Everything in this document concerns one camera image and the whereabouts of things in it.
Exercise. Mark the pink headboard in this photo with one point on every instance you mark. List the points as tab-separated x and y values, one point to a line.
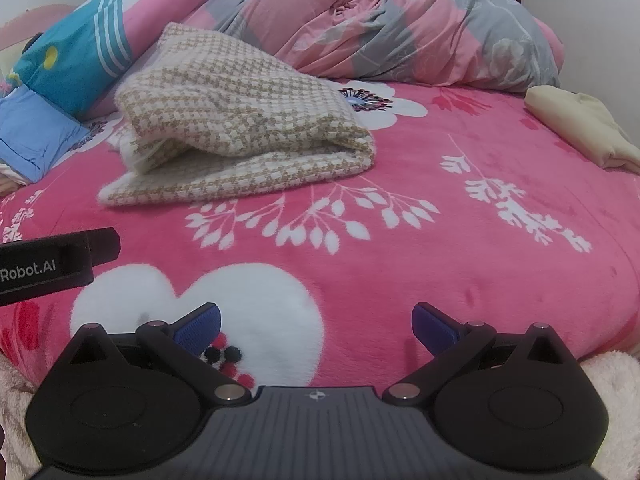
30	27

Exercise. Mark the light blue pillow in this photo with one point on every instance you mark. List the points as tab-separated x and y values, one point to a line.
35	130

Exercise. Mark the pink floral fleece blanket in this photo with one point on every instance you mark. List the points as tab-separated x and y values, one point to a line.
450	260

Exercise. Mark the beige houndstooth knit cardigan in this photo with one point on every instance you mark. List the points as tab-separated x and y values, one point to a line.
240	110

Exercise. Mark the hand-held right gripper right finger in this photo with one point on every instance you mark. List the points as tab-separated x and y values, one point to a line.
431	327

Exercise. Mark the cream folded cloth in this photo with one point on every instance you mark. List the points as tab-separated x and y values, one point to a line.
585	125

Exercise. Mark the teal striped pillow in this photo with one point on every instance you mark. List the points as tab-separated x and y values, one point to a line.
70	60

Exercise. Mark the pink grey floral quilt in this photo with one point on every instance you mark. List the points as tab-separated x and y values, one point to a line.
380	20

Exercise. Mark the white fluffy rug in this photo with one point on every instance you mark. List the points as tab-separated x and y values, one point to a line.
615	385

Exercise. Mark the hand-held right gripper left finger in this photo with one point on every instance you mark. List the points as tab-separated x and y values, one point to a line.
200	326

